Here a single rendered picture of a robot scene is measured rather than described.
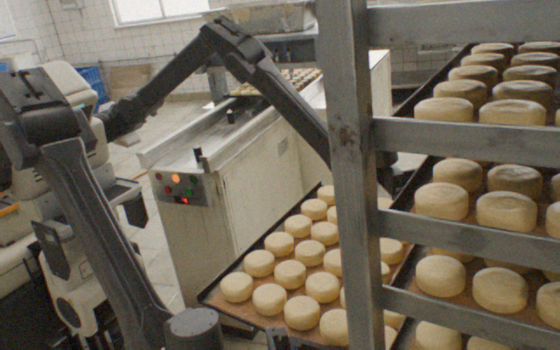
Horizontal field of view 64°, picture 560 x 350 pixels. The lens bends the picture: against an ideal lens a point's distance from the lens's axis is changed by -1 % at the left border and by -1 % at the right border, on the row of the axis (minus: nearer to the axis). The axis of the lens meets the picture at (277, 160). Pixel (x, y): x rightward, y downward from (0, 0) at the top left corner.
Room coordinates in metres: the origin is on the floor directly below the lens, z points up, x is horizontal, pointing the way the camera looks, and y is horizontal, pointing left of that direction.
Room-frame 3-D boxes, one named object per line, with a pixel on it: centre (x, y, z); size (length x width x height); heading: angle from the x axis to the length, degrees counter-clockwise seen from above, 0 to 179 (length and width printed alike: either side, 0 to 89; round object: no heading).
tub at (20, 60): (5.23, 2.83, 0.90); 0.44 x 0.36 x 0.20; 78
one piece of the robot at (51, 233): (1.06, 0.51, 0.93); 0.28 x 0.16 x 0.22; 144
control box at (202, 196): (1.53, 0.37, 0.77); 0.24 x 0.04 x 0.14; 62
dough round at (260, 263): (0.61, 0.05, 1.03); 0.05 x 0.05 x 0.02
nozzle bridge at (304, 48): (2.30, -0.04, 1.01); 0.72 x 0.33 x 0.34; 62
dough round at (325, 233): (0.68, -0.06, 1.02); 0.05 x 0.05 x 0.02
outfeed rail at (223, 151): (2.33, -0.22, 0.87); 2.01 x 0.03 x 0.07; 152
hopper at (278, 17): (2.30, -0.04, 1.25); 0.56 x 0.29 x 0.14; 62
